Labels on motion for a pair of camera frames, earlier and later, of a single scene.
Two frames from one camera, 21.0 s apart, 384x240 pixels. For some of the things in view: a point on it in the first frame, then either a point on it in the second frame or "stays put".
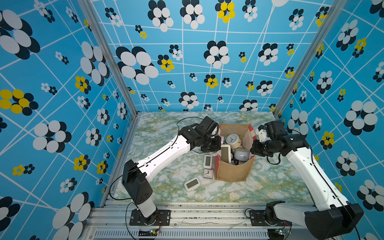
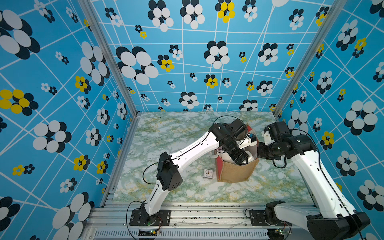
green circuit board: [152, 233] stays put
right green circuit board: [277, 233] stays put
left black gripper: [217, 146] -> [240, 156]
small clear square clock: [208, 173] stays put
